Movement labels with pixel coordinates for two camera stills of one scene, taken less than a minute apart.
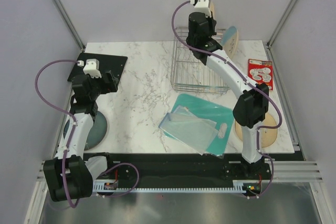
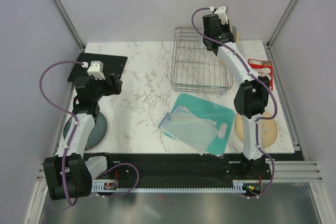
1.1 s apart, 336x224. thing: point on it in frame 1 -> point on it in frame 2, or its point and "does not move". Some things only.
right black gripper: x=212 y=23 -> x=226 y=27
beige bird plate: x=212 y=9 -> x=230 y=27
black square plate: x=114 y=63 does not move
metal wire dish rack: x=189 y=72 does not move
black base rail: x=181 y=167 does not move
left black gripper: x=107 y=87 does not move
